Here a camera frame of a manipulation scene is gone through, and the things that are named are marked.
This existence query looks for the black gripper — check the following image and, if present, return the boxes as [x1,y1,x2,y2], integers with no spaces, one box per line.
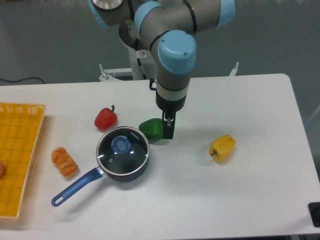
[155,93,187,140]

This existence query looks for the glass lid blue knob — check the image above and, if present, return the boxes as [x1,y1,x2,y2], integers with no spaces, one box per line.
[96,126,150,175]

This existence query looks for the dark blue saucepan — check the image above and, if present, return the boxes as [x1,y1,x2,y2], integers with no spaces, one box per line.
[51,126,150,207]

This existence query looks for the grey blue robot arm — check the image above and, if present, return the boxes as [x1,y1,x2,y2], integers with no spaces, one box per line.
[89,0,236,139]

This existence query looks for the green bell pepper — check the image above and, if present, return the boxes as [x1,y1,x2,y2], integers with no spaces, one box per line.
[138,118,163,141]

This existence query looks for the yellow bell pepper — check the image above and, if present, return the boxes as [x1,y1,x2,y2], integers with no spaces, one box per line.
[209,134,236,164]

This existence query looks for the red bell pepper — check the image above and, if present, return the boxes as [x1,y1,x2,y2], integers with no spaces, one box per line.
[94,105,118,131]

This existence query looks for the toy croissant bread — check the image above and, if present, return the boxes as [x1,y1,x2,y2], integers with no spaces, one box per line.
[51,147,79,178]

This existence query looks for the yellow woven basket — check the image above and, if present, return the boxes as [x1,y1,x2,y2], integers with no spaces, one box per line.
[0,102,46,219]

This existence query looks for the black table corner device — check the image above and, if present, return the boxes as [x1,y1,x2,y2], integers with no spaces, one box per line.
[308,202,320,228]

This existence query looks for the pink item in basket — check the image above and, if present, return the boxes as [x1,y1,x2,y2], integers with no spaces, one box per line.
[0,161,6,178]

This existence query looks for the white bracket right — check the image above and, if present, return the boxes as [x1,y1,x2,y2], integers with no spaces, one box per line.
[229,61,239,77]

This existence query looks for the black floor cable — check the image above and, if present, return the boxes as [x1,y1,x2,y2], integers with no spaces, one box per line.
[0,76,46,84]

